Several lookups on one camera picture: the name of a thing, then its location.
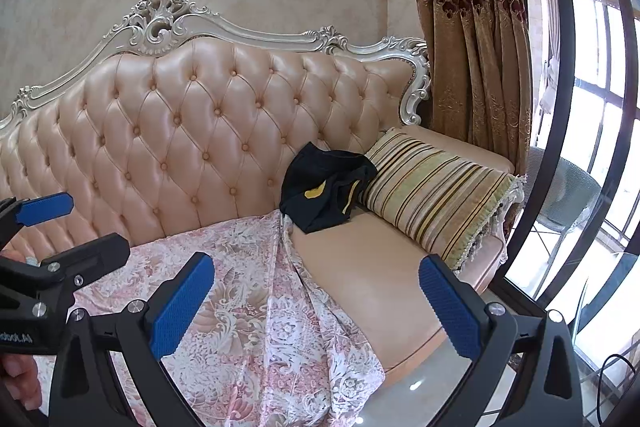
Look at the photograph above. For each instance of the grey wicker chair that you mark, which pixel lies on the grey wicker chair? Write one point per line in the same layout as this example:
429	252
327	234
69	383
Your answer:
565	197

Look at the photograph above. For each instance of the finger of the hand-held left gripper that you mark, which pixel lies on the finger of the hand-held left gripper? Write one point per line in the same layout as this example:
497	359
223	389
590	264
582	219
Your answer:
45	208
95	254

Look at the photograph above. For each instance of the person's left hand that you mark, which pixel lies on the person's left hand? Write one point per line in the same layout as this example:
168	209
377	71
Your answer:
20	377

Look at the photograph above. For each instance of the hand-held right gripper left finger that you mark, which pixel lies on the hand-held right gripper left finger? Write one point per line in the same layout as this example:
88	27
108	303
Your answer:
182	304

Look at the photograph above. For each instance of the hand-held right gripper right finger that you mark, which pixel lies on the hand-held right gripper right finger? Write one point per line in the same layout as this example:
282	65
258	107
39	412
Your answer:
450	312

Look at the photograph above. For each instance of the brown patterned curtain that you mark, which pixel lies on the brown patterned curtain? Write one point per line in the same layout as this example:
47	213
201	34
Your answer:
470	32

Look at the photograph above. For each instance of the pink tufted leather sofa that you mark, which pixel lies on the pink tufted leather sofa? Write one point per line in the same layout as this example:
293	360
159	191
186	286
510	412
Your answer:
200	107

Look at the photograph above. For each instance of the dark blue sweatshirt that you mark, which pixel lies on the dark blue sweatshirt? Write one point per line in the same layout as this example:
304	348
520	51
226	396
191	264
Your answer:
320	177

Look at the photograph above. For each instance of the pink floral blanket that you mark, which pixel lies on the pink floral blanket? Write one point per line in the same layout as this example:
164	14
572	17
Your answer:
225	297

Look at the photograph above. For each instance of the striped pillow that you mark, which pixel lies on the striped pillow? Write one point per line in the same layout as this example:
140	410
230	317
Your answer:
440	192

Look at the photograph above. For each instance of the black glass door frame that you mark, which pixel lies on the black glass door frame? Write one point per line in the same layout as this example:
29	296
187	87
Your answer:
550	57

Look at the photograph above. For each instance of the glass table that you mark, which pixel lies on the glass table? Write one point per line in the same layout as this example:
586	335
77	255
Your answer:
610	307

